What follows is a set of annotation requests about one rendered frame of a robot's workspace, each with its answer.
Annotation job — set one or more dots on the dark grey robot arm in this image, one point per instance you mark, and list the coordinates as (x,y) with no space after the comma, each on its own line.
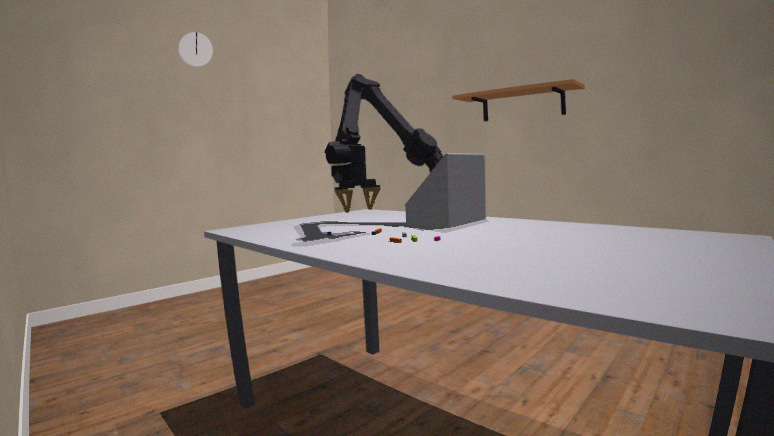
(422,149)

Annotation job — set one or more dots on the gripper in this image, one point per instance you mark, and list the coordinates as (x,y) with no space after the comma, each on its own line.
(357,178)

